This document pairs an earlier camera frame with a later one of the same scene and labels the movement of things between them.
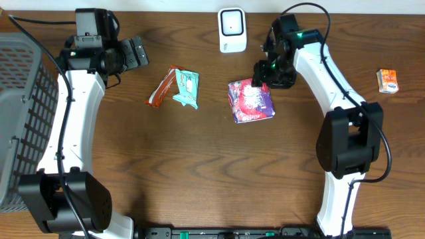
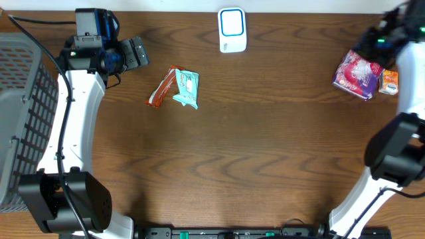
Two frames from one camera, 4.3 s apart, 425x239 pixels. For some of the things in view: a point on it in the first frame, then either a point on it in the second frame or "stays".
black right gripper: [261, 76] to [362, 48]
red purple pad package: [250, 103] to [356, 75]
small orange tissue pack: [387, 80] stays
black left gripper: [133, 53] stays
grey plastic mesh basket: [29, 99] stays
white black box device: [232, 30] stays
